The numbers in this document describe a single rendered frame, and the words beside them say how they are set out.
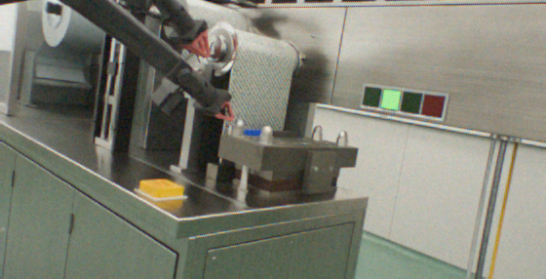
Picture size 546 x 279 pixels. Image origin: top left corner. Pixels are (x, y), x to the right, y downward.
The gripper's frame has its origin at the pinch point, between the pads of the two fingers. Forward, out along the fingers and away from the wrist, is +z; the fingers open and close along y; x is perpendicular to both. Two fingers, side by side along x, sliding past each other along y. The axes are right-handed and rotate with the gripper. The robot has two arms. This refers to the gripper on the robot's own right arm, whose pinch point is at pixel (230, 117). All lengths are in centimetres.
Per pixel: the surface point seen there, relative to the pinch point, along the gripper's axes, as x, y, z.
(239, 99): 5.6, 0.3, -1.0
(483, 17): 45, 50, 10
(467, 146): 121, -36, 234
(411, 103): 24.8, 36.2, 20.4
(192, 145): -11.0, -7.8, 0.0
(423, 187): 88, -63, 254
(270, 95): 13.5, 0.2, 8.2
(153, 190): -27.7, 12.4, -17.2
